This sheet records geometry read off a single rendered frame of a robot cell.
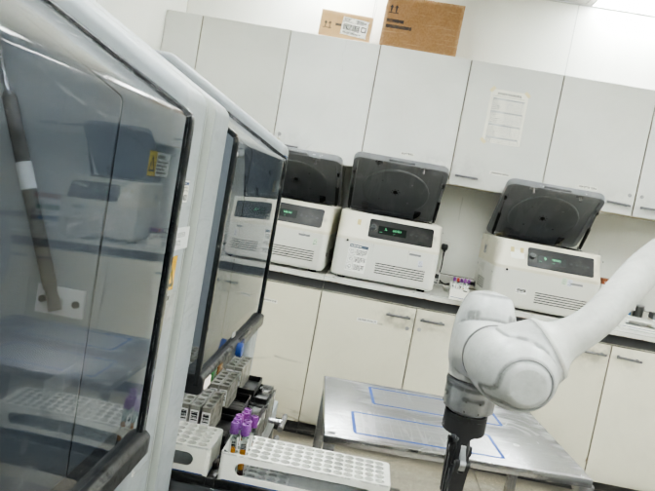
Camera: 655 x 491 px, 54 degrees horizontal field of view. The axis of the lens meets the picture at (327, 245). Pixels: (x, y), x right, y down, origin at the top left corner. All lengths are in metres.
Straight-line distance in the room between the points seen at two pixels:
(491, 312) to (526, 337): 0.14
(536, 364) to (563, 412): 2.79
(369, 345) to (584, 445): 1.24
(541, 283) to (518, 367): 2.63
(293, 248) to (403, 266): 0.59
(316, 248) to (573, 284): 1.35
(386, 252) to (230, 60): 1.42
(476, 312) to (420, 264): 2.35
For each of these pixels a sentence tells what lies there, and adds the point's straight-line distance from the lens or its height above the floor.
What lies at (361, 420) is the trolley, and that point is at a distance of 1.59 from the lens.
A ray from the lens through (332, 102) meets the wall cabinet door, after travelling 3.75.
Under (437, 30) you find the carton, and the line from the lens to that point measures 3.88.
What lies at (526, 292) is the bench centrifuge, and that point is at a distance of 3.54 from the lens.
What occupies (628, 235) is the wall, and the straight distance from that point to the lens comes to 4.33.
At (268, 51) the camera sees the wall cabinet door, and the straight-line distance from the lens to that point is 3.84.
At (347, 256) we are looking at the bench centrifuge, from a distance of 3.44.
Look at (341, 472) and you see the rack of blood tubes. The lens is 1.19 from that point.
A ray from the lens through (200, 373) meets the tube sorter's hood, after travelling 1.13.
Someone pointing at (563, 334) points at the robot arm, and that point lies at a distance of 1.02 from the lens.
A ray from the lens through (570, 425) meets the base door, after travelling 3.76.
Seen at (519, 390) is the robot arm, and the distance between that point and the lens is 0.95.
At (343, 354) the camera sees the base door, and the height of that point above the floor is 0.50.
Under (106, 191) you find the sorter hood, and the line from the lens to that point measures 0.62.
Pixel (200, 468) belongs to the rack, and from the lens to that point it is 1.21.
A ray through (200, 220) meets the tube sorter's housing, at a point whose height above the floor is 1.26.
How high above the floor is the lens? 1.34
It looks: 5 degrees down
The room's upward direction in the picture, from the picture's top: 10 degrees clockwise
